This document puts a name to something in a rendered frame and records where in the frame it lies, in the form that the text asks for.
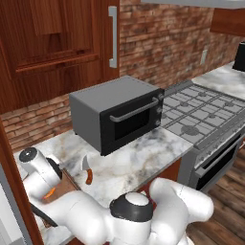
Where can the wooden fridge side panel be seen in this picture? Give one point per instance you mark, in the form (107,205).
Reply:
(19,194)

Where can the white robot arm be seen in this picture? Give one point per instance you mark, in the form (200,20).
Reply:
(86,220)

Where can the brown wooden cutting board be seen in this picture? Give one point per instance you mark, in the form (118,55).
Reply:
(68,186)

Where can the dark wooden cupboard door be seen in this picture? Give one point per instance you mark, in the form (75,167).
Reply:
(54,48)

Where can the white wall socket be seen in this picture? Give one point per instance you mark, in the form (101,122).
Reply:
(204,57)

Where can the grey range hood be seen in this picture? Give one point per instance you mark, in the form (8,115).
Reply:
(197,3)

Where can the small orange food piece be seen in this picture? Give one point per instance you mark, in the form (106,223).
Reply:
(49,193)

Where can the grey toaster oven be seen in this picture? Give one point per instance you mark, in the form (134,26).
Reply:
(95,99)

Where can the wooden wall cupboard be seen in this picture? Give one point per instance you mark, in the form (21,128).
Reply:
(229,21)

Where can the black stove oven door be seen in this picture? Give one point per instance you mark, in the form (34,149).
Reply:
(220,162)

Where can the black countertop appliance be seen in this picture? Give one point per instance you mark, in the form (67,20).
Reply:
(240,57)

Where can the dark toaster oven knob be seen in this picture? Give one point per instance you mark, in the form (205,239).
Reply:
(160,95)
(157,122)
(158,109)

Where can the black toaster oven door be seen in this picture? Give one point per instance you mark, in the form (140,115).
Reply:
(130,126)

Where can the grey fridge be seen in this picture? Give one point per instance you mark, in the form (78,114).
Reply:
(9,217)

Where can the steel gas stove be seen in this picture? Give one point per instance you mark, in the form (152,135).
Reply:
(197,111)

